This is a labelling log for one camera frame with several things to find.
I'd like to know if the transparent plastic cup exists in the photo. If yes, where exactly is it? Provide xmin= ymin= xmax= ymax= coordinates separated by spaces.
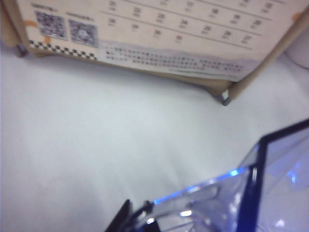
xmin=130 ymin=118 xmax=309 ymax=232

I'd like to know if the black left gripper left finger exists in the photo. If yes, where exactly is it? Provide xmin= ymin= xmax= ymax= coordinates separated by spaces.
xmin=105 ymin=199 xmax=133 ymax=232

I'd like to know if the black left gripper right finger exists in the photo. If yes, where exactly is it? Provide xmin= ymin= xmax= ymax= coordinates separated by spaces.
xmin=142 ymin=200 xmax=162 ymax=232

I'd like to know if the beige canvas desk calendar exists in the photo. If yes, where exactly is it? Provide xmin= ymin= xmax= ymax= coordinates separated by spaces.
xmin=0 ymin=0 xmax=309 ymax=107

